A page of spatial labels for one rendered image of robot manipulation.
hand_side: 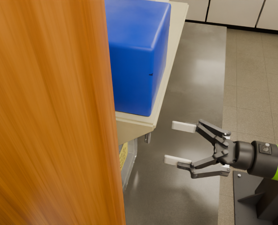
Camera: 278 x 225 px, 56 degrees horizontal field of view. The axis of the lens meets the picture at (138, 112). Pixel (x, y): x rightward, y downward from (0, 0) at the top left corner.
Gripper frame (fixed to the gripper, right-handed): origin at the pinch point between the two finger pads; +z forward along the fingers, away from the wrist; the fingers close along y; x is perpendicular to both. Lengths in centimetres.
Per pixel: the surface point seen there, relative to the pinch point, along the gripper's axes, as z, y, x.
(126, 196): 12.0, 9.9, 19.9
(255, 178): -59, -69, 112
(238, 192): -47, -55, 112
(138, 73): 3, 26, -43
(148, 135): 7.1, 1.0, -1.7
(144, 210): 5.3, 12.8, 20.0
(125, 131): 4.5, 27.1, -34.9
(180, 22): 1.7, 3.5, -37.1
